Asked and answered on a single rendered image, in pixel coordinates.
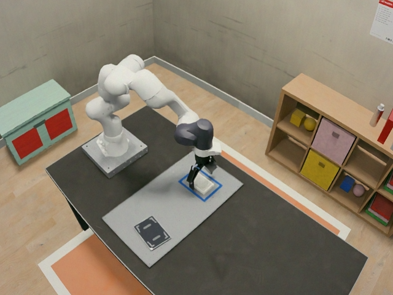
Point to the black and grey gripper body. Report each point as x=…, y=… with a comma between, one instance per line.
x=201, y=160

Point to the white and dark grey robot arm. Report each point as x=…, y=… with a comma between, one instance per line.
x=115, y=82

